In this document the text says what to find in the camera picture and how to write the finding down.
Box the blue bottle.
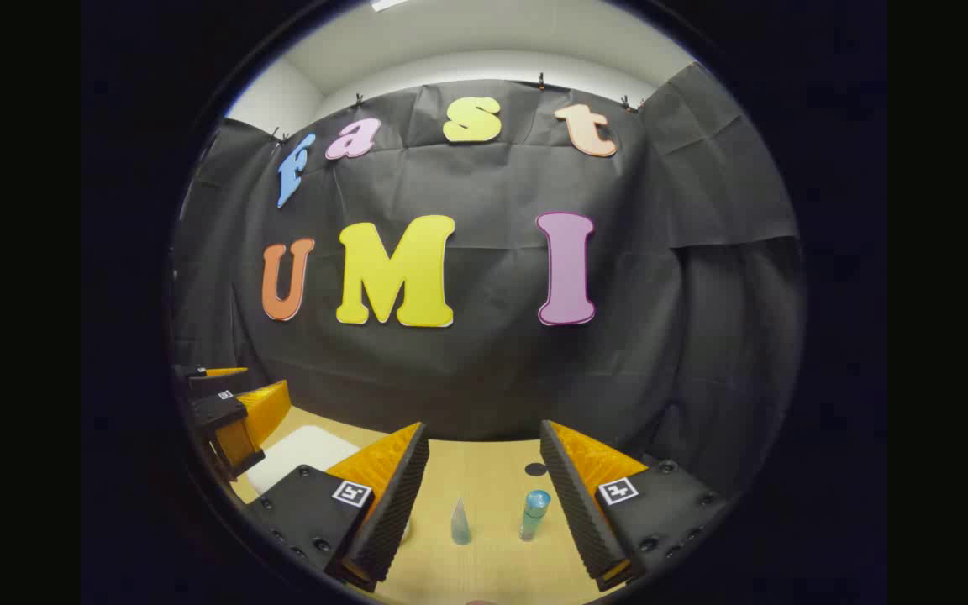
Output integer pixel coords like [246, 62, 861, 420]
[519, 490, 552, 543]

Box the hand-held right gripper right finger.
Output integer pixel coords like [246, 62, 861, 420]
[539, 419, 733, 593]

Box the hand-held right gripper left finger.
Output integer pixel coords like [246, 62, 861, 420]
[242, 422, 431, 593]

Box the black backdrop cloth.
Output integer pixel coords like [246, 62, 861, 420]
[171, 60, 806, 497]

